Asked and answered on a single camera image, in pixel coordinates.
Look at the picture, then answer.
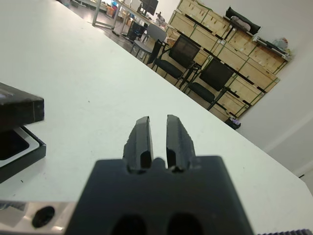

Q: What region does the black mesh chair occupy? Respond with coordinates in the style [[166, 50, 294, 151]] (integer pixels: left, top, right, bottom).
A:
[[183, 58, 237, 111], [152, 34, 203, 85]]

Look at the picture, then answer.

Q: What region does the white desk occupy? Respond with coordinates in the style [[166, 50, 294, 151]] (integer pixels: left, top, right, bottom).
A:
[[91, 0, 134, 36]]

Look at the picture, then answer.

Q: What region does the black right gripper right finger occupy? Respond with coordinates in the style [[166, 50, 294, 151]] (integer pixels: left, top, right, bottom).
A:
[[165, 114, 196, 173]]

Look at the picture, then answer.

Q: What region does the black box lid with print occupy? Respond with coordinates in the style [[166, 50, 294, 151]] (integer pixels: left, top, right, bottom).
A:
[[0, 82, 46, 132]]

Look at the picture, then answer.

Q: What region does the black computer monitor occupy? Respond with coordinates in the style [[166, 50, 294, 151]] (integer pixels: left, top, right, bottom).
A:
[[138, 0, 159, 16]]

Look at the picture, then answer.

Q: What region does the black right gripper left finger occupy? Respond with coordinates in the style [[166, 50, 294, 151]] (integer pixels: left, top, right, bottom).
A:
[[123, 116, 155, 175]]

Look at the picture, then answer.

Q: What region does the clear plastic bag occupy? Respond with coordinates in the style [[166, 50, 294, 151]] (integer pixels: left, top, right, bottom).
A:
[[270, 37, 291, 51]]

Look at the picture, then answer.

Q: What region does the black computer tower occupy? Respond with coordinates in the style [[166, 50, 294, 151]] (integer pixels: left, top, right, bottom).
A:
[[127, 21, 147, 41]]

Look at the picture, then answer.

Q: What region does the grey chair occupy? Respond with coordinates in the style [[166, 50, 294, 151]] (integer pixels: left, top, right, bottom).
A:
[[129, 23, 169, 65]]

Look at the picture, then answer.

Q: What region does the black long bag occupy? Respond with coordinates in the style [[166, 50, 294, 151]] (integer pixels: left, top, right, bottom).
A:
[[224, 6, 263, 35]]

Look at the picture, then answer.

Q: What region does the black waste bin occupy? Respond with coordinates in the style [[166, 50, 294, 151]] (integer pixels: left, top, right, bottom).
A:
[[226, 117, 243, 130]]

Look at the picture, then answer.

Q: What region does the black box base white insert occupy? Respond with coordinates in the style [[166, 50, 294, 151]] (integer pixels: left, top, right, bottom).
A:
[[0, 126, 47, 184]]

